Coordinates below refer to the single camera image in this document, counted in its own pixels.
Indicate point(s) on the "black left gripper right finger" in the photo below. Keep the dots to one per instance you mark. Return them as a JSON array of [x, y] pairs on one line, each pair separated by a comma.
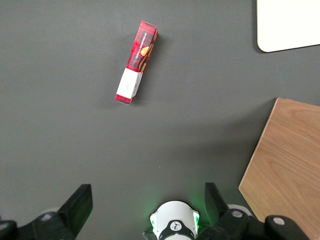
[[222, 215]]

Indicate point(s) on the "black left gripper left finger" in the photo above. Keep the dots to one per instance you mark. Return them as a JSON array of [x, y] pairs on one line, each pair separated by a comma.
[[72, 212]]

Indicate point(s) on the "red cookie box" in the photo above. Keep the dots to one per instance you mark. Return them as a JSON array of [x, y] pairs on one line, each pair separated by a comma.
[[140, 60]]

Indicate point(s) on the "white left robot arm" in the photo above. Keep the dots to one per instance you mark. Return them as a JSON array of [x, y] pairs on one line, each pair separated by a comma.
[[175, 220]]

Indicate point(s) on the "beige plastic tray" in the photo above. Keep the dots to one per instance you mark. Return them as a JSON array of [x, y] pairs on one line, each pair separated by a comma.
[[287, 25]]

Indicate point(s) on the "wooden drawer cabinet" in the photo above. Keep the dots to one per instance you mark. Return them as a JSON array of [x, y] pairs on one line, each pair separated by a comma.
[[287, 162]]

